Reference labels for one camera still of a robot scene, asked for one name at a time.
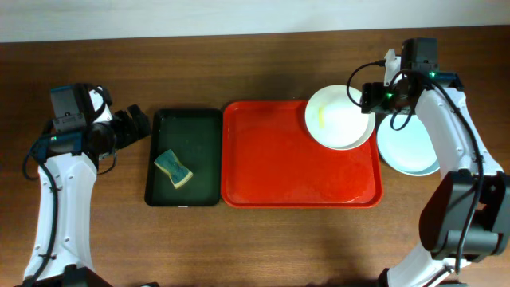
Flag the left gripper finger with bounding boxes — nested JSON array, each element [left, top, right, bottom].
[[127, 104, 151, 139], [115, 110, 137, 147]]

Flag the green yellow sponge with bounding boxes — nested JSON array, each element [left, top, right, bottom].
[[154, 149, 194, 189]]

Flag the white plate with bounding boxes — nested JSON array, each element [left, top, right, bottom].
[[304, 85, 375, 151]]

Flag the light blue plate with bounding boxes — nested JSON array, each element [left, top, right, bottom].
[[376, 116, 440, 176]]

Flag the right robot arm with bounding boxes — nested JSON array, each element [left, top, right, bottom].
[[361, 69, 509, 286]]

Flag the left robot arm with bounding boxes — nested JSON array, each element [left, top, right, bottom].
[[22, 104, 151, 286]]

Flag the dark green tray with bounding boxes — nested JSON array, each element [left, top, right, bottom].
[[144, 108, 222, 206]]

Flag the red tray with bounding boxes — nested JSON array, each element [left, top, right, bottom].
[[221, 100, 383, 209]]

